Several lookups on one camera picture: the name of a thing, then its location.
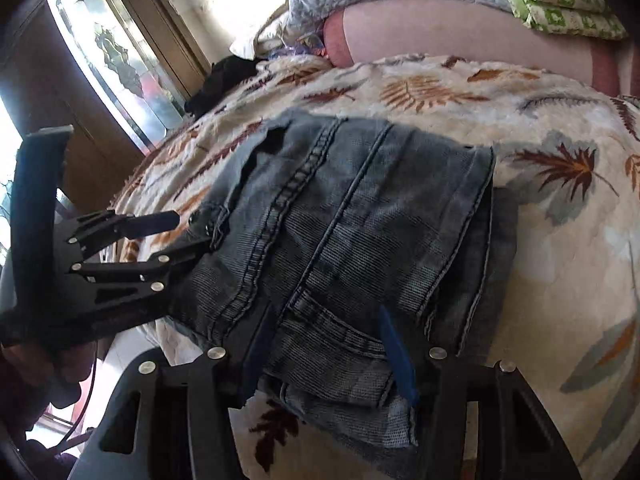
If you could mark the black cloth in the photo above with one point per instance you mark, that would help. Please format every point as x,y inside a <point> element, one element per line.
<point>225,75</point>

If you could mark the white floral pillow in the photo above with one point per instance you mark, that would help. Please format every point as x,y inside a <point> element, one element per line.
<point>260,40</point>

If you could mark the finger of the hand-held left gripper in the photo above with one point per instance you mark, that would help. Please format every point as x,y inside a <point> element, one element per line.
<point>145,223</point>
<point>165,262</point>

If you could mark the purple plastic item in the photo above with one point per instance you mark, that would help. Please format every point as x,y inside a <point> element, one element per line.
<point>305,45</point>

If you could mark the person's left hand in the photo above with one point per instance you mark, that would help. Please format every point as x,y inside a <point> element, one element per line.
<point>65,367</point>

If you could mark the green patterned blanket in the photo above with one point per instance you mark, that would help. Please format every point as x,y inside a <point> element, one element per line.
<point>550,0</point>

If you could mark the leaf print blanket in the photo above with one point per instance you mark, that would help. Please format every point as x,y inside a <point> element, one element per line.
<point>550,260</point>

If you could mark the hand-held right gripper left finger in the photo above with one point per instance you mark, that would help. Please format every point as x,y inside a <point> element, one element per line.
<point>257,360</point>

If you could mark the wooden stained glass door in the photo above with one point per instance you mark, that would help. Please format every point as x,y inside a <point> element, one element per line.
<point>90,130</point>

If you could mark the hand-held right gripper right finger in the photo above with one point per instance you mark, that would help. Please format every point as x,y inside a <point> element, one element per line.
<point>400,360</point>

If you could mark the blue denim pants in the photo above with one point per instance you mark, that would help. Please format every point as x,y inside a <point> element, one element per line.
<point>350,210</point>

